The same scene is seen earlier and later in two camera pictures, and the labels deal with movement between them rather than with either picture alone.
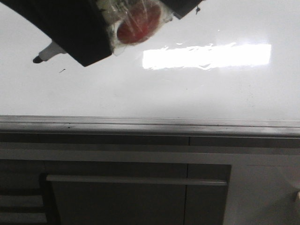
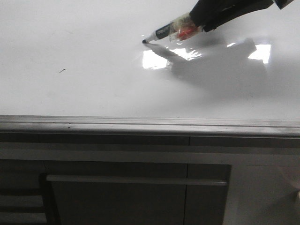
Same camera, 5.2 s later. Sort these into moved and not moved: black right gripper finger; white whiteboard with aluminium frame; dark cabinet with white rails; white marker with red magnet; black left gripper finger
Moved: black left gripper finger; white marker with red magnet; black right gripper finger
Not moved: dark cabinet with white rails; white whiteboard with aluminium frame
